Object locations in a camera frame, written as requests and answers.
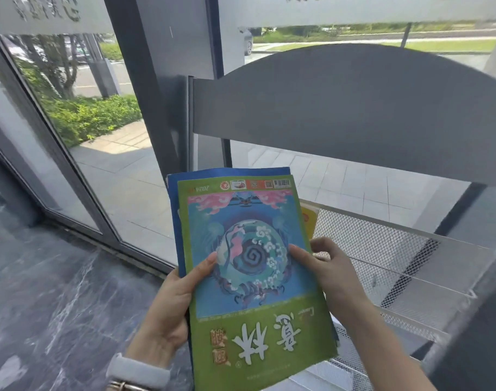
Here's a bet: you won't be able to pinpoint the person's left hand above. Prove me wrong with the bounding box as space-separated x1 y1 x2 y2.
124 252 219 368

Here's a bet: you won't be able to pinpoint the person's right hand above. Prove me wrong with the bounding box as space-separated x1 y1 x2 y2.
288 237 378 322

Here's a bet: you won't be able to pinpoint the blue magazine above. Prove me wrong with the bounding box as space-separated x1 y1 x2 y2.
167 167 340 355

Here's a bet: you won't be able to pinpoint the green illustrated magazine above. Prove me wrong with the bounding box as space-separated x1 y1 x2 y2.
177 175 339 391

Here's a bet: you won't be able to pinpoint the person's right forearm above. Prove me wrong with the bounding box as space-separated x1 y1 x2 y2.
342 305 438 391

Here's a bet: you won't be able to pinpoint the yellow magazine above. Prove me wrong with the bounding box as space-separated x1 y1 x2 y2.
300 201 320 242

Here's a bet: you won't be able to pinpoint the white wristband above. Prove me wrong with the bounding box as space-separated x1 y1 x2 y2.
105 353 171 391

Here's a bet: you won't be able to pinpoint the grey metal rack header panel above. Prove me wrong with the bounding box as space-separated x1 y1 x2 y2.
188 43 496 188

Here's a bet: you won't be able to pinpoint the green shrubs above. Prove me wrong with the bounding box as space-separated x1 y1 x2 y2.
12 40 143 149

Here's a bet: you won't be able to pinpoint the parked car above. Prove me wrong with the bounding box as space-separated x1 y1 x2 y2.
240 28 254 56

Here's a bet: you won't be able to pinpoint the white wire mesh rack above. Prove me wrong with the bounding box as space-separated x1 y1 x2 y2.
272 199 496 391

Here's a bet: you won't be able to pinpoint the dark door frame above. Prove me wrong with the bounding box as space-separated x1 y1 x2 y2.
0 0 232 277

